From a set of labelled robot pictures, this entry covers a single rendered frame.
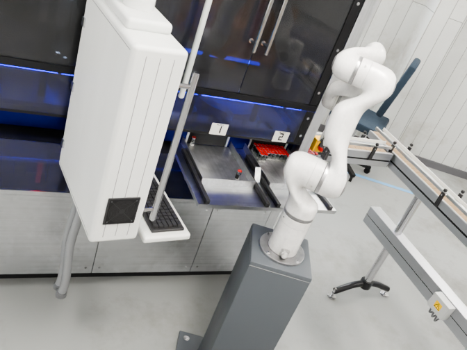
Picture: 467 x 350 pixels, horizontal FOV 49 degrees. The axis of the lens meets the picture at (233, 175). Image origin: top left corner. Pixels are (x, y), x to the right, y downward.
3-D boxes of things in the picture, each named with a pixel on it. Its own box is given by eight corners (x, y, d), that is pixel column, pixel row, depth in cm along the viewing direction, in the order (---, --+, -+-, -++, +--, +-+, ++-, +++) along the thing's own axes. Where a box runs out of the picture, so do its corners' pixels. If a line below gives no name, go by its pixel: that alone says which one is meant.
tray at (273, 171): (242, 148, 260) (244, 143, 258) (285, 153, 272) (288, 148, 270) (267, 189, 235) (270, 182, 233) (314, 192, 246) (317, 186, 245)
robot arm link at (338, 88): (333, 67, 195) (317, 109, 222) (372, 84, 193) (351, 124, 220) (342, 51, 198) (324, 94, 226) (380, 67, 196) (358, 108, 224)
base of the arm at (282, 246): (304, 271, 195) (324, 235, 186) (258, 257, 193) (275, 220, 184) (301, 241, 212) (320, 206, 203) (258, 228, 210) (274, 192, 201)
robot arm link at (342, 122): (299, 180, 193) (338, 199, 190) (295, 187, 181) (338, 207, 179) (357, 55, 180) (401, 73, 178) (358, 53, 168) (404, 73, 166)
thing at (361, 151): (292, 159, 277) (303, 135, 270) (281, 144, 289) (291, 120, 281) (388, 169, 308) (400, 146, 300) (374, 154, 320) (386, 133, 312)
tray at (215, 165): (181, 142, 245) (182, 136, 243) (228, 147, 257) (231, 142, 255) (200, 184, 220) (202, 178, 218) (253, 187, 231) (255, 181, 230)
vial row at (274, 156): (254, 157, 257) (258, 149, 254) (285, 160, 265) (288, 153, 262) (256, 159, 255) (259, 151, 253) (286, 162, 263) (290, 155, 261)
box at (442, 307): (426, 303, 273) (434, 291, 269) (433, 303, 275) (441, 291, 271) (440, 321, 264) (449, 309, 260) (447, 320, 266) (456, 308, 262)
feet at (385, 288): (324, 292, 327) (333, 276, 320) (383, 289, 349) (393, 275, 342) (330, 301, 321) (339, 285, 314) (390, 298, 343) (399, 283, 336)
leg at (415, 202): (354, 282, 332) (411, 188, 295) (365, 282, 336) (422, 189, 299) (361, 292, 326) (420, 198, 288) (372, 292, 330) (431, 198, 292)
